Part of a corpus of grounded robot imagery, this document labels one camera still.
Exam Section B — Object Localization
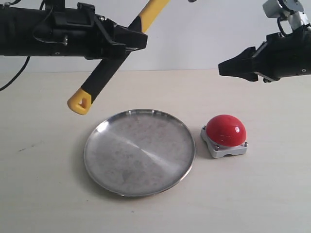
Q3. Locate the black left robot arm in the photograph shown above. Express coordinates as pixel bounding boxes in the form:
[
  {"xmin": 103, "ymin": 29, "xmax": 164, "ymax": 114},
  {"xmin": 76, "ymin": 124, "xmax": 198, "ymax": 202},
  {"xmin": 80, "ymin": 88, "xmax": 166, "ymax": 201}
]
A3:
[{"xmin": 0, "ymin": 0, "xmax": 148, "ymax": 60}]

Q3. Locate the black yellow handled tool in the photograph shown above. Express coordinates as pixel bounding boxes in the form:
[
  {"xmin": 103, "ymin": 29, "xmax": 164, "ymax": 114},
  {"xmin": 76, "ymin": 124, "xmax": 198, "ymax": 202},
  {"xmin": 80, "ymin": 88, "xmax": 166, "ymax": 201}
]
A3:
[{"xmin": 67, "ymin": 0, "xmax": 169, "ymax": 115}]

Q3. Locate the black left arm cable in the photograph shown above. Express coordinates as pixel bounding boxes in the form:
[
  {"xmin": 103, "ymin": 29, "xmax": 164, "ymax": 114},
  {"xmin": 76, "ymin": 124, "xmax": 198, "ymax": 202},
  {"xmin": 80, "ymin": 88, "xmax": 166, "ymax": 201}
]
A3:
[{"xmin": 0, "ymin": 0, "xmax": 53, "ymax": 92}]

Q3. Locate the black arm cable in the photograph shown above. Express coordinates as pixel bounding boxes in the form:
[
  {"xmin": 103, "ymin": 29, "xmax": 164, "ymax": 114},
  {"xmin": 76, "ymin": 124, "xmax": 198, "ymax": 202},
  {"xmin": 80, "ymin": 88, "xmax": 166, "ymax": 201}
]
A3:
[
  {"xmin": 0, "ymin": 0, "xmax": 53, "ymax": 92},
  {"xmin": 276, "ymin": 14, "xmax": 296, "ymax": 37}
]

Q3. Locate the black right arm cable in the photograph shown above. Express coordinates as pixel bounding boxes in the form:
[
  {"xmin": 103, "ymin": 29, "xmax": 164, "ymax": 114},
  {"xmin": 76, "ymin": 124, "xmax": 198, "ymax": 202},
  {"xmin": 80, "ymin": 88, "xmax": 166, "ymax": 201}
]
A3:
[{"xmin": 276, "ymin": 14, "xmax": 296, "ymax": 37}]

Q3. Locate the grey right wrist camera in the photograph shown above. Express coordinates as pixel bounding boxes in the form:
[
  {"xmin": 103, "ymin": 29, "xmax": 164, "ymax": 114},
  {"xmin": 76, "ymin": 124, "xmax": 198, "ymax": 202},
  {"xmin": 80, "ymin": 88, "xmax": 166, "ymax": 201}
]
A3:
[{"xmin": 262, "ymin": 0, "xmax": 311, "ymax": 31}]

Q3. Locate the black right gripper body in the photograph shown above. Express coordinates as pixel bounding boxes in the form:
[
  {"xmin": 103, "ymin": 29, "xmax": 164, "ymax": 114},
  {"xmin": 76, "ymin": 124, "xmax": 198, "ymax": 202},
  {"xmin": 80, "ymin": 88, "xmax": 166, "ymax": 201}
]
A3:
[{"xmin": 252, "ymin": 26, "xmax": 311, "ymax": 82}]

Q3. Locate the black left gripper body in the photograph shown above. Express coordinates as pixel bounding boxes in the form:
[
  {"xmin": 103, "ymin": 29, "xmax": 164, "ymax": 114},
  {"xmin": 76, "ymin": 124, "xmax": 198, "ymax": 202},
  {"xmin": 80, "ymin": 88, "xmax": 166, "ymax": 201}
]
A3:
[{"xmin": 52, "ymin": 2, "xmax": 129, "ymax": 61}]

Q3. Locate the round silver metal plate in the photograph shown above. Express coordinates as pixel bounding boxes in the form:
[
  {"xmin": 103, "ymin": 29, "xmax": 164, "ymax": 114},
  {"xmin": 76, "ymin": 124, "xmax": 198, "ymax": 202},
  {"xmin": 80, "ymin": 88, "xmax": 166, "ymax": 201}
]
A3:
[{"xmin": 84, "ymin": 109, "xmax": 196, "ymax": 198}]

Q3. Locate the red dome push button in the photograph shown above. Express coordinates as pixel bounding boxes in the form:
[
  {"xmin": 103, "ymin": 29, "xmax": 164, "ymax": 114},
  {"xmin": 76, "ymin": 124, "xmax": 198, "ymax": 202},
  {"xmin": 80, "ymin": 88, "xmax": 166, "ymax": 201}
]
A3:
[{"xmin": 200, "ymin": 114, "xmax": 248, "ymax": 158}]

